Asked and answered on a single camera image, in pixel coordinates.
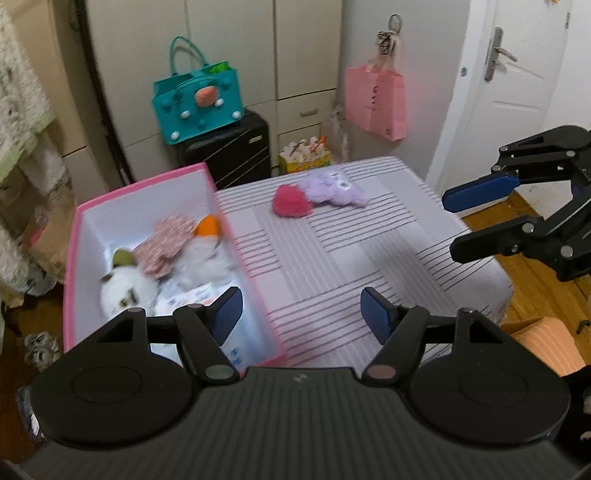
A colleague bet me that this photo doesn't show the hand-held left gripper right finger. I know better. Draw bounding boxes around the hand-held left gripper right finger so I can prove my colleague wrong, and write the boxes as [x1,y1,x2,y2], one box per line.
[360,287,513,388]

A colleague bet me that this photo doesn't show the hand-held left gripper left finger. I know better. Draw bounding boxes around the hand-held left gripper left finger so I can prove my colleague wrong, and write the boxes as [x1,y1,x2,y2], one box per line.
[95,286,244,386]

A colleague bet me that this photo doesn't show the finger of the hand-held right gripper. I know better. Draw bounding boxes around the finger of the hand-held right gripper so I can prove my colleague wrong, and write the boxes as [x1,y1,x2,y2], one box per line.
[450,215,561,265]
[442,124,591,214]

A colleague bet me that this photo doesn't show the white packet blue print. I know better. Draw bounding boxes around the white packet blue print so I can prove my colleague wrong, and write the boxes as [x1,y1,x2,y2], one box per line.
[222,318,273,370]

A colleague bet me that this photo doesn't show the tissue packet red print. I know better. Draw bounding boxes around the tissue packet red print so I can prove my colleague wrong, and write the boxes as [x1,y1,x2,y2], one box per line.
[157,284,218,319]

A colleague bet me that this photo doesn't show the white fluffy plush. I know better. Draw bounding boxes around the white fluffy plush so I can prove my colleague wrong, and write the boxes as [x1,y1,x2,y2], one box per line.
[173,237,234,289]

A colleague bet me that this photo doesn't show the floral pink cloth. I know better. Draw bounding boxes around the floral pink cloth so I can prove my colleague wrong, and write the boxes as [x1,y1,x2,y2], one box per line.
[134,216,197,280]

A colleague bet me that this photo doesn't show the pink cardboard box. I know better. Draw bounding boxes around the pink cardboard box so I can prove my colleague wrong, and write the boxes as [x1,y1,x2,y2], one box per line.
[62,162,287,370]

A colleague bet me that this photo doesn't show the striped tablecloth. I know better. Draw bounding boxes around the striped tablecloth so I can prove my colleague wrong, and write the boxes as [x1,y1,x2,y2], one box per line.
[215,157,514,367]

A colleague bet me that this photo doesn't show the white plush toy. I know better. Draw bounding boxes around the white plush toy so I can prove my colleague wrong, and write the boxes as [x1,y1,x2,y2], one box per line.
[100,265,160,319]

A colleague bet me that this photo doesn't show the white door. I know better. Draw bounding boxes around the white door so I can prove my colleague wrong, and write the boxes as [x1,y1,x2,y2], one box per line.
[427,0,591,190]

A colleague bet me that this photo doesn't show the red plush ball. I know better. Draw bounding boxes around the red plush ball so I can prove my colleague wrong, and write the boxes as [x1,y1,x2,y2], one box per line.
[272,184,315,217]

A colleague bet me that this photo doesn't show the purple plush toy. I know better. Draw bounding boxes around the purple plush toy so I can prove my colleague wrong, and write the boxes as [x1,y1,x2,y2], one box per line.
[298,168,370,208]

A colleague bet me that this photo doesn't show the pink paper bag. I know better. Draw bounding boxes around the pink paper bag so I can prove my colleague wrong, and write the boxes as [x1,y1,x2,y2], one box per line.
[345,58,408,141]

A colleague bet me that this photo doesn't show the black suitcase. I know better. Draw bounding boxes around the black suitcase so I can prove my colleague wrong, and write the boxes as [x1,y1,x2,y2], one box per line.
[178,110,271,190]

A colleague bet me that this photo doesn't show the yellow snack box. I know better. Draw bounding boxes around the yellow snack box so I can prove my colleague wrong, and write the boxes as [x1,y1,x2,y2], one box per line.
[278,135,332,175]

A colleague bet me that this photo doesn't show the grey fuzzy slipper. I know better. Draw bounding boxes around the grey fuzzy slipper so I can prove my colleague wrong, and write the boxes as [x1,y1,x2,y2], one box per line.
[23,332,61,372]

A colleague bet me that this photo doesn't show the brown paper bag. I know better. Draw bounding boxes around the brown paper bag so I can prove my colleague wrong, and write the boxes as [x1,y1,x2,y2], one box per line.
[0,175,79,282]

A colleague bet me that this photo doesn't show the teal felt tote bag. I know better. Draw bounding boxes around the teal felt tote bag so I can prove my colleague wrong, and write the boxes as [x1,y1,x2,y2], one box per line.
[153,36,243,146]

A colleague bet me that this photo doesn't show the cream wardrobe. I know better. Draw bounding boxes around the cream wardrobe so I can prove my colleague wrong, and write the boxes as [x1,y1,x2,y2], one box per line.
[51,0,345,199]

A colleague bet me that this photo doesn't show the hanging fuzzy pajamas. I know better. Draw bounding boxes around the hanging fuzzy pajamas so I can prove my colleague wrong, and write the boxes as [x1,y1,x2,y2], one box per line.
[0,4,54,181]

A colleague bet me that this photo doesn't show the metal door handle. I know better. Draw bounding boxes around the metal door handle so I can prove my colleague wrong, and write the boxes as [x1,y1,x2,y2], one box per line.
[485,27,518,83]

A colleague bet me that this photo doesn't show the wall hook with hair tie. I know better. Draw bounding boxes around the wall hook with hair tie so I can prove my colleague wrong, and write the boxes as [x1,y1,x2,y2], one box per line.
[376,14,402,58]

